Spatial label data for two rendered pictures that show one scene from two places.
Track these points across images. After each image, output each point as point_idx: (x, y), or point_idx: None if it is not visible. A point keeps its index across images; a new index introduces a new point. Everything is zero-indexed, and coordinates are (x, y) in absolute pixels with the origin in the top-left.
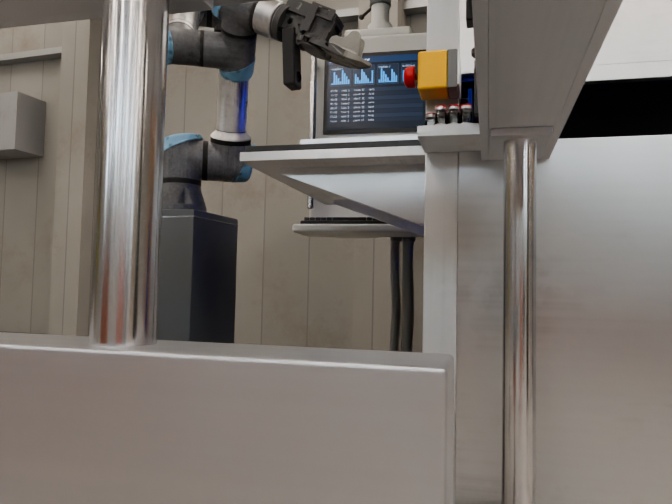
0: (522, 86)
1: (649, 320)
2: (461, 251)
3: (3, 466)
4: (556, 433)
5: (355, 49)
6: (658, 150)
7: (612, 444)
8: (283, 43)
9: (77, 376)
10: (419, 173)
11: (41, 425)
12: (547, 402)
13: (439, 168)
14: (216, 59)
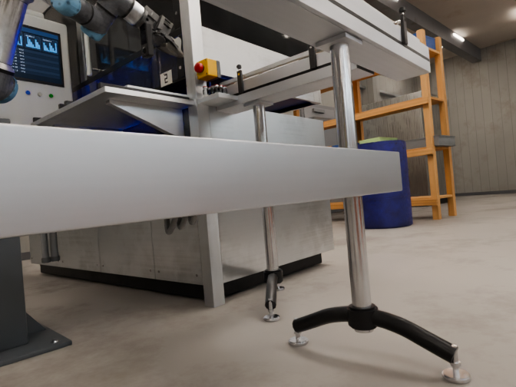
0: (302, 89)
1: None
2: None
3: (352, 183)
4: (246, 222)
5: (180, 47)
6: None
7: (260, 222)
8: (147, 31)
9: (361, 157)
10: (178, 113)
11: (357, 170)
12: (243, 210)
13: (203, 112)
14: (96, 24)
